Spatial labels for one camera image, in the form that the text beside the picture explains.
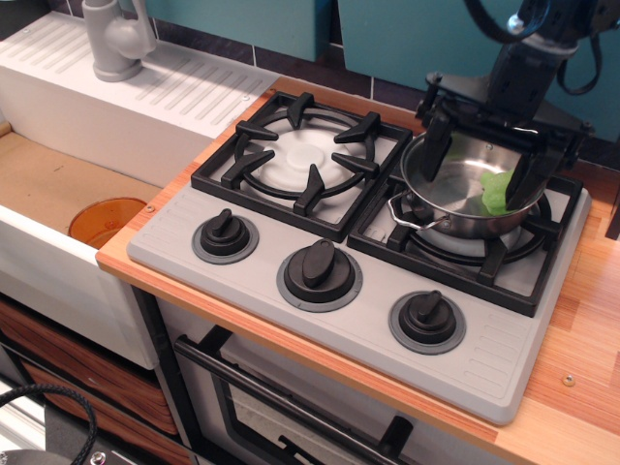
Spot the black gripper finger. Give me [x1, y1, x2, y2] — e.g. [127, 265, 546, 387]
[421, 115, 454, 182]
[505, 146, 550, 211]

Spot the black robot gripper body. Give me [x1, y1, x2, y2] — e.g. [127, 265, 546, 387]
[417, 39, 593, 162]

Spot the green toy cauliflower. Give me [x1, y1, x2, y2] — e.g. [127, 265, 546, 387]
[480, 170, 514, 216]

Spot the stainless steel pot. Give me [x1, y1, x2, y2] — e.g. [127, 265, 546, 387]
[387, 133, 546, 239]

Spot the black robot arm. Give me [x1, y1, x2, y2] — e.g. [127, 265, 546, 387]
[417, 1, 619, 210]

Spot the black right stove knob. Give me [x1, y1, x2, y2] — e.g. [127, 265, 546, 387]
[388, 291, 466, 356]

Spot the black stove knob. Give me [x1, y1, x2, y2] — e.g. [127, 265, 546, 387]
[192, 208, 260, 265]
[388, 291, 466, 356]
[276, 239, 363, 313]

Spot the grey toy stove top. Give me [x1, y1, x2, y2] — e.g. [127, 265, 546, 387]
[125, 89, 593, 427]

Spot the black middle stove knob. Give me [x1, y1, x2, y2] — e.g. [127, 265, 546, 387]
[276, 239, 363, 313]

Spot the black left stove knob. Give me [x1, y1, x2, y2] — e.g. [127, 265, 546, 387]
[192, 208, 260, 265]

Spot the black right burner grate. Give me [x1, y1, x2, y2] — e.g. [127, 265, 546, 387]
[347, 172, 585, 317]

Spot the black burner grate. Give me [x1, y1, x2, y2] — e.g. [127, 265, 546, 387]
[347, 172, 585, 317]
[191, 92, 413, 242]

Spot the black left burner grate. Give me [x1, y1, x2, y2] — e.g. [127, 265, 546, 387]
[191, 92, 413, 242]

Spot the grey toy faucet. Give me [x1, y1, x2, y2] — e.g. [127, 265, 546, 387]
[82, 0, 157, 82]

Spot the orange plastic bowl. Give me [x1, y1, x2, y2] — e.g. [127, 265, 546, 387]
[68, 197, 146, 249]

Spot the white toy sink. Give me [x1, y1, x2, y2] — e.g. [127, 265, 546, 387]
[1, 13, 276, 369]

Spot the wood grain drawer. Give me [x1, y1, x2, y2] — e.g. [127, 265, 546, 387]
[0, 294, 195, 465]

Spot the oven door with handle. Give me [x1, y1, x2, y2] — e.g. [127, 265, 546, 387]
[174, 326, 503, 464]

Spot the black braided cable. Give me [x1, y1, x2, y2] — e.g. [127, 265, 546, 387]
[0, 383, 98, 465]

